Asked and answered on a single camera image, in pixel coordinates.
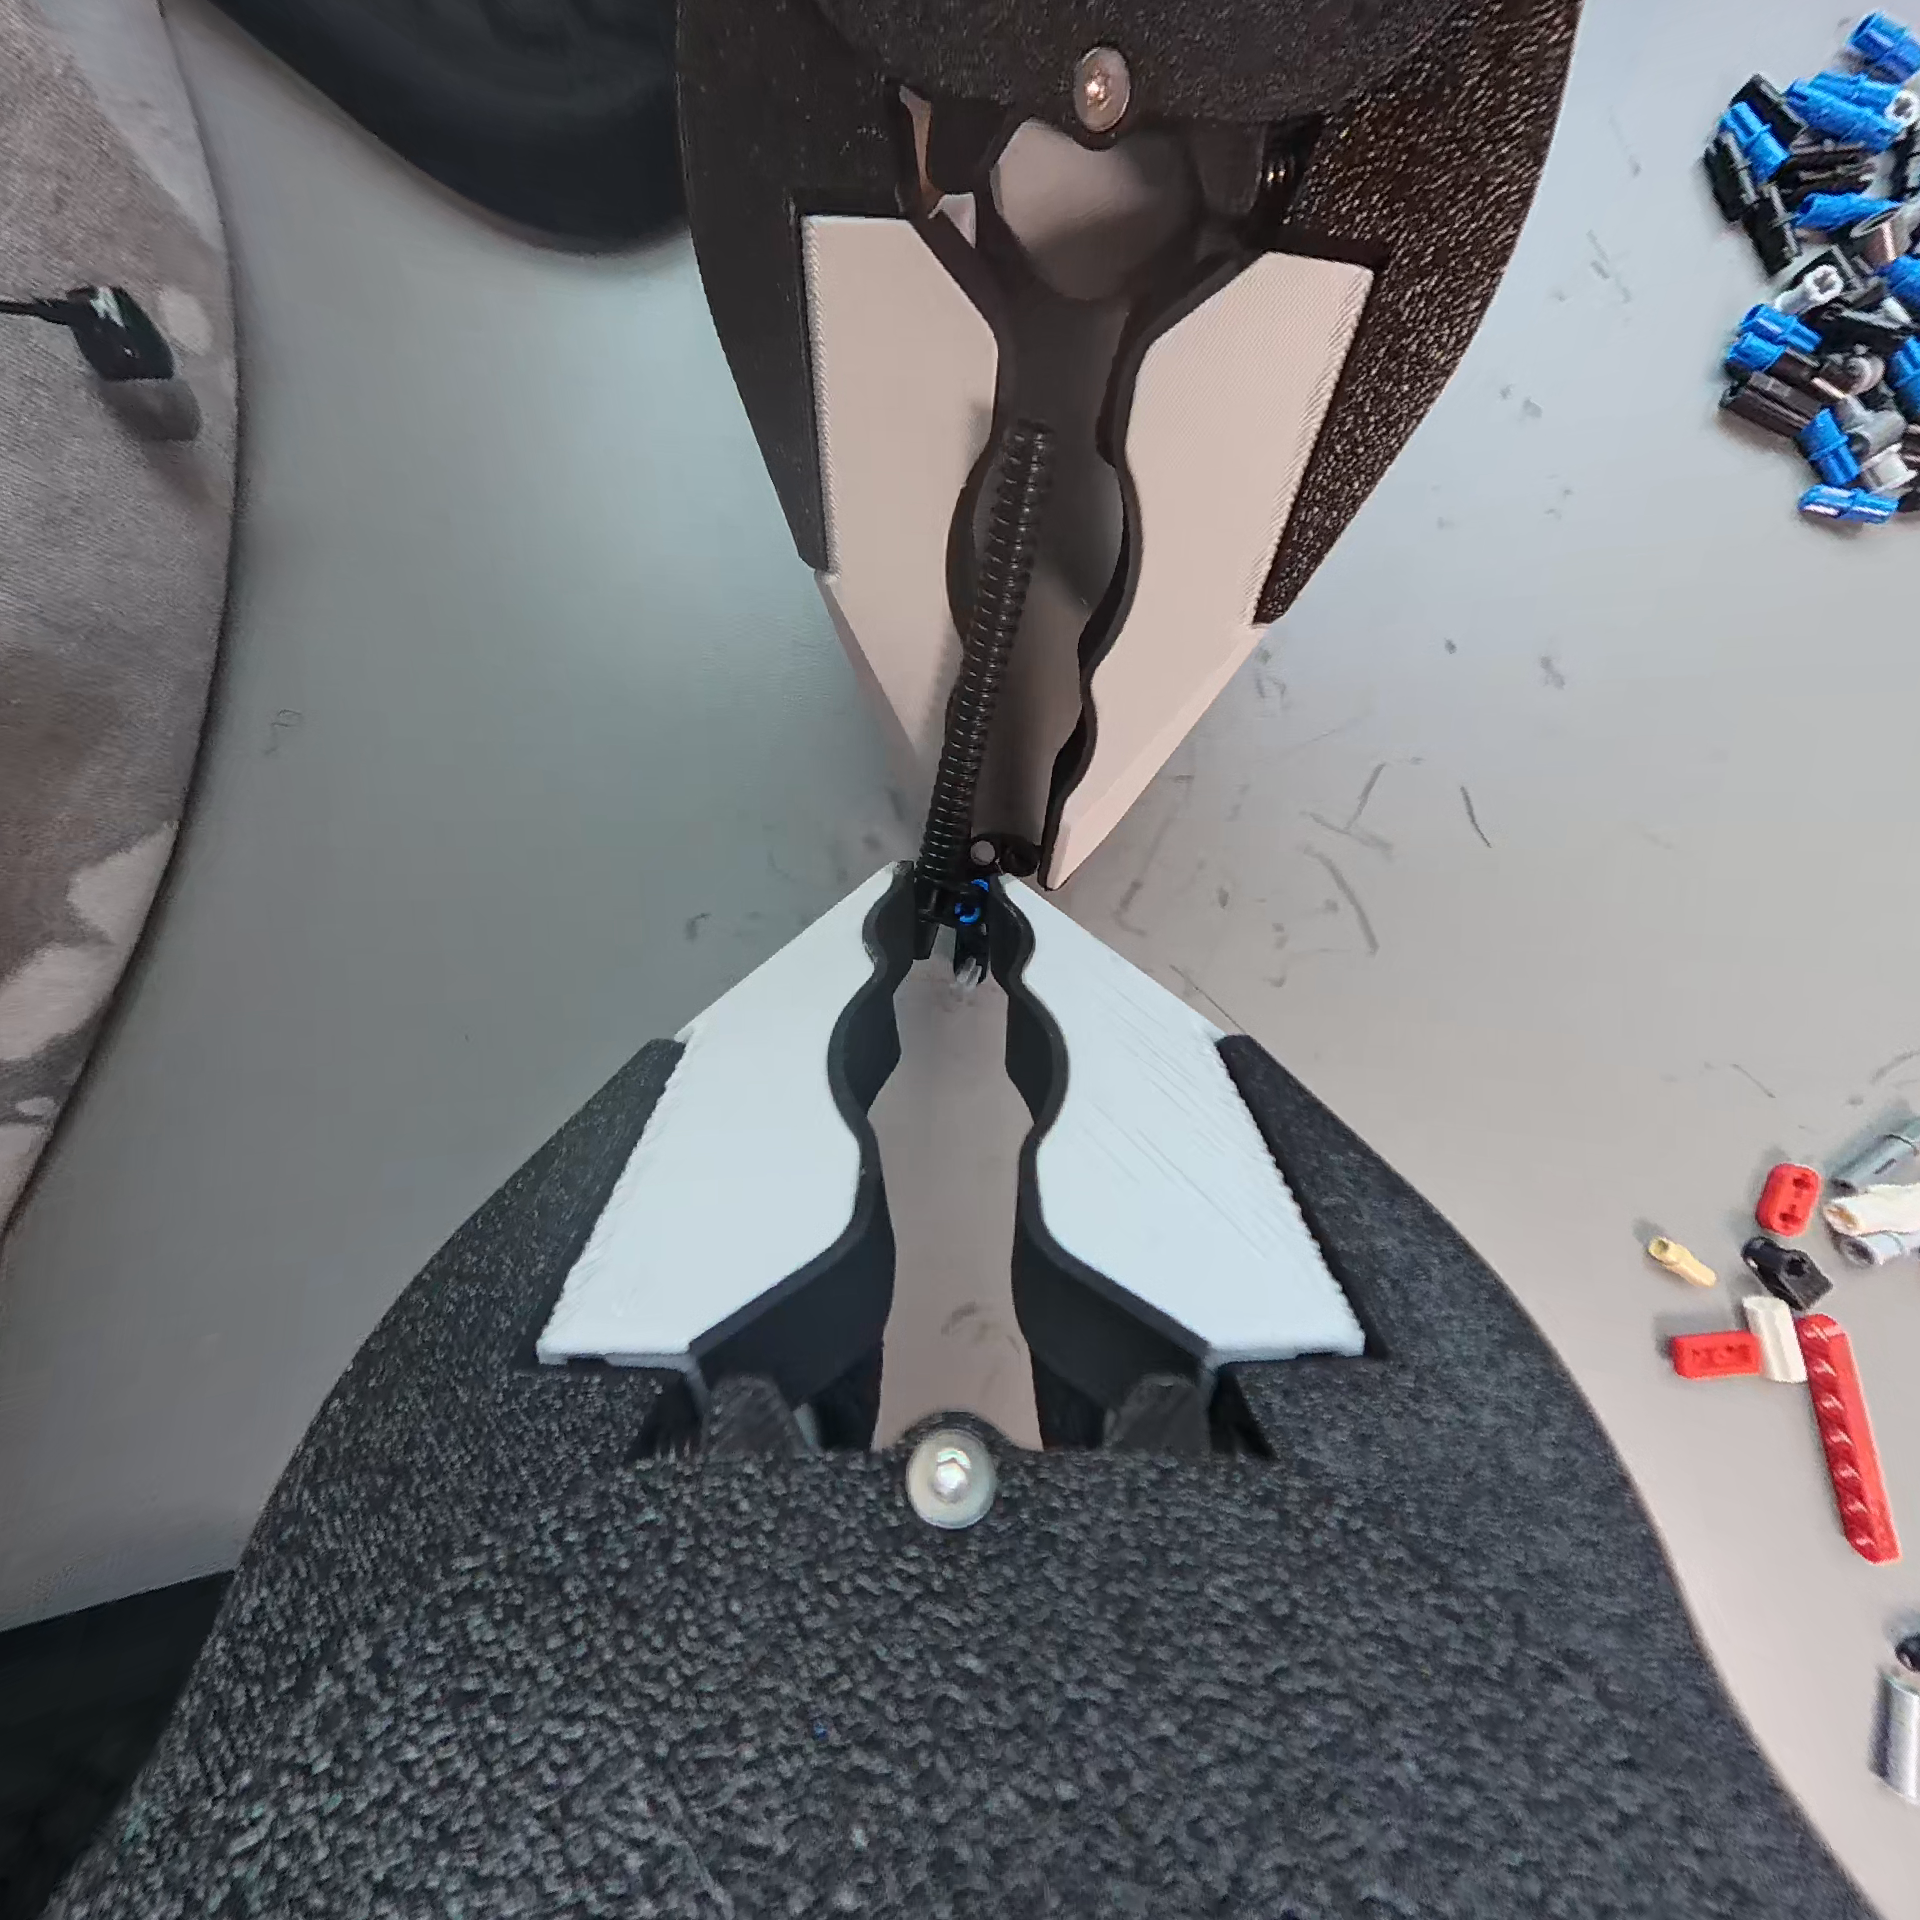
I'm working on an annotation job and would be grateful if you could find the grey camouflage clothing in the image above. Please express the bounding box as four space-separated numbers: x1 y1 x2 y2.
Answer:
0 0 243 1238

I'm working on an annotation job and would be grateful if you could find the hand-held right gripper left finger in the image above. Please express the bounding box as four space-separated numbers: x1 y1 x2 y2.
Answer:
535 862 921 1453

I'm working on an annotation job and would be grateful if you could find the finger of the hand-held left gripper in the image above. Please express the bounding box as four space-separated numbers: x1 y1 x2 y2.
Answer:
1040 244 1376 894
800 210 1003 826

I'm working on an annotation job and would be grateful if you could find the silver grey cylinder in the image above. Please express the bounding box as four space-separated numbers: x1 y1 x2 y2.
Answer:
1866 1626 1920 1805

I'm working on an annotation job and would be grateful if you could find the dark cloth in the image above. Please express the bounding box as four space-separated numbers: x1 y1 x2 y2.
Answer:
209 0 695 252

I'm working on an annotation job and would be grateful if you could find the long red holed beam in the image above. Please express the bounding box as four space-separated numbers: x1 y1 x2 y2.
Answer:
1792 1315 1904 1566

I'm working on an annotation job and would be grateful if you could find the cream white connector piece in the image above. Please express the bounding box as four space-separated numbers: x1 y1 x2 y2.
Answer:
1823 1179 1920 1270

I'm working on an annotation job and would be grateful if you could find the black angled connector brick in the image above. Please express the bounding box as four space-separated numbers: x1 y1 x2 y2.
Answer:
1737 1233 1835 1311

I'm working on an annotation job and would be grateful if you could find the black ribbed flexible hose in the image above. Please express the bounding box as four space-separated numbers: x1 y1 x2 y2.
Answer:
919 418 1053 881

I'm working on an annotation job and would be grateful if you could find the pile of blue black pins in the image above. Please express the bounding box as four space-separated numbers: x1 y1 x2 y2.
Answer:
1701 12 1920 529

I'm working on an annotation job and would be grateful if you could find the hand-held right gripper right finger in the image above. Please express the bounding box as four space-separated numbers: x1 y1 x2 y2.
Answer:
987 873 1370 1453

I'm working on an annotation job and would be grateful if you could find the grey pin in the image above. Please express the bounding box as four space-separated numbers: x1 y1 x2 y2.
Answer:
1825 1111 1920 1201

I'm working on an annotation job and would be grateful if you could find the black plastic buckle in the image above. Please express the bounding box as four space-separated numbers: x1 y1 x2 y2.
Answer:
0 284 180 386

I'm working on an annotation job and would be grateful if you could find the black holed beam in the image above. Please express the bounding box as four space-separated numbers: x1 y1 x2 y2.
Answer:
961 834 1043 995

